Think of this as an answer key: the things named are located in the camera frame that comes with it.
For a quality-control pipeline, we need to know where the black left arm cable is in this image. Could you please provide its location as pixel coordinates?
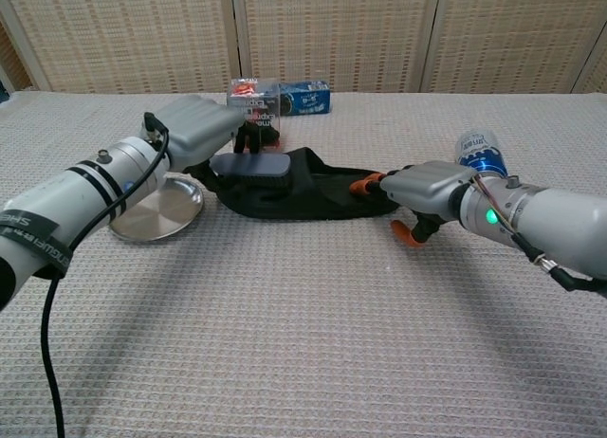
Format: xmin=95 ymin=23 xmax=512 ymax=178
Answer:
xmin=41 ymin=111 xmax=171 ymax=438

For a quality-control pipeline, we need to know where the woven folding screen panel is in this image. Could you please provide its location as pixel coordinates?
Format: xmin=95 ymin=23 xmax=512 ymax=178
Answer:
xmin=230 ymin=0 xmax=443 ymax=94
xmin=419 ymin=0 xmax=607 ymax=95
xmin=571 ymin=29 xmax=607 ymax=95
xmin=0 ymin=0 xmax=244 ymax=95

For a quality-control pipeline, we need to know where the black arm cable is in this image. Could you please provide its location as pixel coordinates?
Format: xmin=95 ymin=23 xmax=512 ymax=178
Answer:
xmin=41 ymin=111 xmax=171 ymax=438
xmin=510 ymin=232 xmax=607 ymax=295

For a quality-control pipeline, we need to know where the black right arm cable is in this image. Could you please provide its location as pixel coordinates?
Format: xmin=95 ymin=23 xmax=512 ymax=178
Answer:
xmin=510 ymin=232 xmax=607 ymax=295

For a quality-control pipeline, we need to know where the silver orange-tipped right robot hand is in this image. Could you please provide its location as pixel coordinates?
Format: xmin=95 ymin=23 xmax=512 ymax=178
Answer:
xmin=349 ymin=160 xmax=477 ymax=246

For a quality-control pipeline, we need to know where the blue cookie box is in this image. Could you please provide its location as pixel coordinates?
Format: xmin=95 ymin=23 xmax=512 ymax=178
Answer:
xmin=277 ymin=80 xmax=332 ymax=118

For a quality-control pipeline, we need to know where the black slipper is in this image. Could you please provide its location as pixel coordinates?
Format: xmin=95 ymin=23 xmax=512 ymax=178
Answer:
xmin=215 ymin=147 xmax=400 ymax=221

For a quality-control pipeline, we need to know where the beige woven tablecloth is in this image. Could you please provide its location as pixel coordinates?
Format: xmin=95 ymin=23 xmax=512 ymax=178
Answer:
xmin=0 ymin=90 xmax=607 ymax=438

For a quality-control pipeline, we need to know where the round stainless steel plate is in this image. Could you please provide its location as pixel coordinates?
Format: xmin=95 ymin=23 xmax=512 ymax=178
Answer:
xmin=108 ymin=173 xmax=205 ymax=243

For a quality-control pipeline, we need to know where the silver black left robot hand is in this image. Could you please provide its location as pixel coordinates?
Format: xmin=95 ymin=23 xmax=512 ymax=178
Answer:
xmin=154 ymin=94 xmax=282 ymax=193

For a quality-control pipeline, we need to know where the clear box with red item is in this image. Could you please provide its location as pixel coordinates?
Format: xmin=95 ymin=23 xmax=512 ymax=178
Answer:
xmin=226 ymin=77 xmax=283 ymax=149

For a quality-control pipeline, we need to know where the blue white drink can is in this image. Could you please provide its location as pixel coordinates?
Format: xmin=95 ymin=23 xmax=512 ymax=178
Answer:
xmin=455 ymin=130 xmax=509 ymax=180

